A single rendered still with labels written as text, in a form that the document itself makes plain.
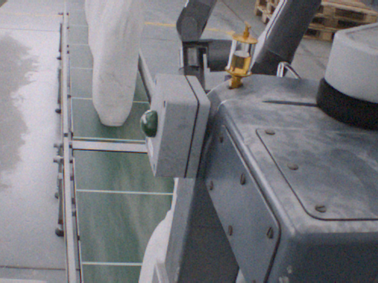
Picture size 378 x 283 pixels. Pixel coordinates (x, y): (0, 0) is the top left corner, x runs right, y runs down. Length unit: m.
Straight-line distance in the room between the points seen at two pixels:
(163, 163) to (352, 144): 0.19
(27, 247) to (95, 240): 0.61
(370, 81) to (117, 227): 1.51
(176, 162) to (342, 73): 0.19
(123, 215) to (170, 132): 1.49
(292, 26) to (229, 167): 0.43
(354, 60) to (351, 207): 0.19
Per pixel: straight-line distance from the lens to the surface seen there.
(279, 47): 0.91
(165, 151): 0.60
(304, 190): 0.45
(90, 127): 2.63
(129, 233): 1.98
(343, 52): 0.59
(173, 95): 0.58
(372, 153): 0.55
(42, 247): 2.49
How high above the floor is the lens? 1.55
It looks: 26 degrees down
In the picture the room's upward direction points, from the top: 11 degrees clockwise
